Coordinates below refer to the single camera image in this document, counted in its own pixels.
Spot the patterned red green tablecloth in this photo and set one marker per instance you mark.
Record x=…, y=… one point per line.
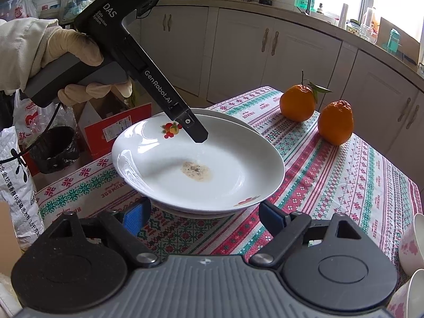
x=331, y=179

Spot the person's left hand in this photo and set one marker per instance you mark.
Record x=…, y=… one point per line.
x=71, y=41

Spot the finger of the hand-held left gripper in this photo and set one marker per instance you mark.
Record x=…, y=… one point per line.
x=193, y=127

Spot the brown cutting board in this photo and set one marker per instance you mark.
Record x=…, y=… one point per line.
x=409, y=43

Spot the red white plastic bag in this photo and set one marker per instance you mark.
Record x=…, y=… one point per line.
x=29, y=119

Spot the clear plastic bag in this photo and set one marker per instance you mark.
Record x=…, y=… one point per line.
x=20, y=3

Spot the teal water bottle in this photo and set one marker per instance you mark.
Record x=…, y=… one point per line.
x=393, y=41

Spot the brown cardboard box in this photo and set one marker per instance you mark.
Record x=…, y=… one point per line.
x=8, y=235

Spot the white bowl with pink flowers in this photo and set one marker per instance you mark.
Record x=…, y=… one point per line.
x=414, y=245
x=410, y=298

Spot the bumpy orange without leaf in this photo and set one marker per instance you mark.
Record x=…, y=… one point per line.
x=334, y=122

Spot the red cardboard box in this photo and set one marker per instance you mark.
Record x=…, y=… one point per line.
x=116, y=129

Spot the white printed sack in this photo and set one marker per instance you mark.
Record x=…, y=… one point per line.
x=16, y=185

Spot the green dish soap bottle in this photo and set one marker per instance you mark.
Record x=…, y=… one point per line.
x=302, y=3

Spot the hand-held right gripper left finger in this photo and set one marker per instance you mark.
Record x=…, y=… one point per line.
x=137, y=212

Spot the glass mug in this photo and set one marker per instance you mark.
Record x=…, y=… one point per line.
x=367, y=34

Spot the orange with stem and leaf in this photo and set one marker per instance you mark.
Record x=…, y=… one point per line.
x=296, y=104

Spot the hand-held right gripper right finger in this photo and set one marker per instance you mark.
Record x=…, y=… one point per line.
x=273, y=215

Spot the stack of plastic cups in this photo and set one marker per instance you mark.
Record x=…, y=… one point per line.
x=344, y=15

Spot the cooking oil bottle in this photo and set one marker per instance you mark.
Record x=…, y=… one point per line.
x=372, y=20

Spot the white plate with fruit print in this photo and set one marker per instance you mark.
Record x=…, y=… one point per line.
x=232, y=159
x=228, y=116

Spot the glass jar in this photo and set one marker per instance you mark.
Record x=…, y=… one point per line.
x=352, y=28

